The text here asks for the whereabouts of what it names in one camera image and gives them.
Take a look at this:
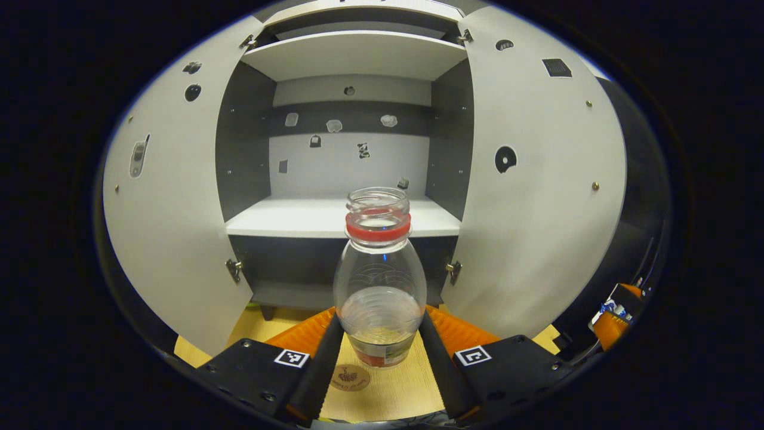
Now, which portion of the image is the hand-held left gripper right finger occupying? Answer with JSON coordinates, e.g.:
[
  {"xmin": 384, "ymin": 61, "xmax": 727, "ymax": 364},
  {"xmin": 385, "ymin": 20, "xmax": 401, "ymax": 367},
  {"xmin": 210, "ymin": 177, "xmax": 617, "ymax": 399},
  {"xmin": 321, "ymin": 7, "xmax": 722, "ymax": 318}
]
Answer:
[{"xmin": 418, "ymin": 305, "xmax": 577, "ymax": 426}]

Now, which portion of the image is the white drawer front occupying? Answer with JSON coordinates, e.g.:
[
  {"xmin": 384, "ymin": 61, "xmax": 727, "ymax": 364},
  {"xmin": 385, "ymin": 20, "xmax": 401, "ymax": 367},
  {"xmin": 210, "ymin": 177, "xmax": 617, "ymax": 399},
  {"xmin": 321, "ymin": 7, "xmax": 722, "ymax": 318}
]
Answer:
[{"xmin": 263, "ymin": 0, "xmax": 466, "ymax": 26}]

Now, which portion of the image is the round wooden coaster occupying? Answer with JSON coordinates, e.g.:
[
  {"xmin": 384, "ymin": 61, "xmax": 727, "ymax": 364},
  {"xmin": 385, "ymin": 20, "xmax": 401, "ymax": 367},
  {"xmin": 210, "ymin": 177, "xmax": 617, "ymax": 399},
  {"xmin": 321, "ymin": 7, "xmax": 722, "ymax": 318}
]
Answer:
[{"xmin": 329, "ymin": 363, "xmax": 371, "ymax": 392}]

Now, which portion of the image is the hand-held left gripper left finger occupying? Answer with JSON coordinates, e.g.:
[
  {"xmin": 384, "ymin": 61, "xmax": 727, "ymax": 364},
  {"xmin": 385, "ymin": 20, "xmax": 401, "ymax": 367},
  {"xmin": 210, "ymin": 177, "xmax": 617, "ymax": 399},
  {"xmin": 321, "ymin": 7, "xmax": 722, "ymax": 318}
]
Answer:
[{"xmin": 197, "ymin": 306, "xmax": 346, "ymax": 426}]

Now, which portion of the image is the clear plastic bottle red label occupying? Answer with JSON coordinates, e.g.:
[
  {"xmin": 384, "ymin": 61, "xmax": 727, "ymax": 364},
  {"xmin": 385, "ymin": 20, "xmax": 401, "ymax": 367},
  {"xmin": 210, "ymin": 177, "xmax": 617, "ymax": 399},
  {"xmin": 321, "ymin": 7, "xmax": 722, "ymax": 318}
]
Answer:
[{"xmin": 333, "ymin": 186, "xmax": 428, "ymax": 368}]

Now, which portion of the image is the black backdrop cloth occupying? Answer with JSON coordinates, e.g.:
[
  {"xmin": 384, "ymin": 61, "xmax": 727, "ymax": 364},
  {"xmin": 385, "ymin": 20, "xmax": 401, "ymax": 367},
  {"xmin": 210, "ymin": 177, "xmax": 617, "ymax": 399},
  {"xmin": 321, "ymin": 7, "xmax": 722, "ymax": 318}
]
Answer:
[{"xmin": 95, "ymin": 78, "xmax": 672, "ymax": 359}]

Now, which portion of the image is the white cabinet shelf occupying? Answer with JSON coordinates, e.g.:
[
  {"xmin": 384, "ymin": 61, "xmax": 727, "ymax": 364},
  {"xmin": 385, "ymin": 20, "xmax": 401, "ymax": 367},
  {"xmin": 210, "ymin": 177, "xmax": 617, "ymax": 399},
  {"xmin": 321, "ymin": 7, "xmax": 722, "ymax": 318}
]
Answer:
[
  {"xmin": 240, "ymin": 30, "xmax": 468, "ymax": 82},
  {"xmin": 225, "ymin": 196, "xmax": 463, "ymax": 239}
]

